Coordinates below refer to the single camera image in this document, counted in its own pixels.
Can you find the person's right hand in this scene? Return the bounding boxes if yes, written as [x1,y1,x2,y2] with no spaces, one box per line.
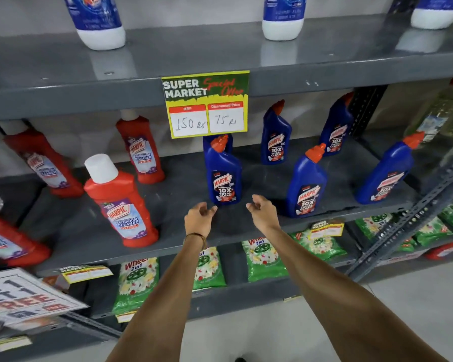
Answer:
[246,194,281,233]

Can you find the row of green detergent packets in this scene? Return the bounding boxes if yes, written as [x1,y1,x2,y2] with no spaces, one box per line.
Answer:
[112,201,453,315]

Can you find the red cleaner bottle white cap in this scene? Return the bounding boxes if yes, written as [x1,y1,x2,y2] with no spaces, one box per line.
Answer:
[83,154,159,248]
[0,183,52,267]
[0,120,85,199]
[116,109,166,185]

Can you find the thin gold bracelet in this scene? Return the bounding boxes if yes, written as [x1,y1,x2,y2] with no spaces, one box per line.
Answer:
[183,232,208,250]

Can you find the person's left hand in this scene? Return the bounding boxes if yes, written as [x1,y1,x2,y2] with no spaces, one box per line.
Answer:
[184,202,218,238]

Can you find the grey metal shelf unit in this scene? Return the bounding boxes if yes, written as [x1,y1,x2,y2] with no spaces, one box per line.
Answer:
[0,13,453,362]

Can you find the person's left forearm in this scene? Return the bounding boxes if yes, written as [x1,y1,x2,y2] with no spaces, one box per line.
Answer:
[106,234,208,362]

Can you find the white bottle blue label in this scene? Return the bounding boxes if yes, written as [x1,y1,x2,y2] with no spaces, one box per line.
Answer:
[262,0,308,41]
[63,0,126,51]
[410,0,453,30]

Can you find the person's right forearm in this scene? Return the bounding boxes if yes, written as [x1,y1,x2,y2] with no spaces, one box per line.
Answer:
[265,226,450,362]

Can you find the clear bottle red cap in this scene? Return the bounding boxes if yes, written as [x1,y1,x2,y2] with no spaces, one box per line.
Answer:
[403,77,453,144]

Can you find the green yellow price sign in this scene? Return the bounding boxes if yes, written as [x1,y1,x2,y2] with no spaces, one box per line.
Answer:
[161,71,250,139]

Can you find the red detergent packet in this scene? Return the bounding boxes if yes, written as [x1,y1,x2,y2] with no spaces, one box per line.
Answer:
[424,239,453,261]

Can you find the group of blue cleaner bottles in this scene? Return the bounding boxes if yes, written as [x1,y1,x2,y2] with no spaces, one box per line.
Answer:
[203,92,426,218]

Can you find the white red promo sign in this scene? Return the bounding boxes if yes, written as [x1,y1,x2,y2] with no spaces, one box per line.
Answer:
[0,267,90,325]

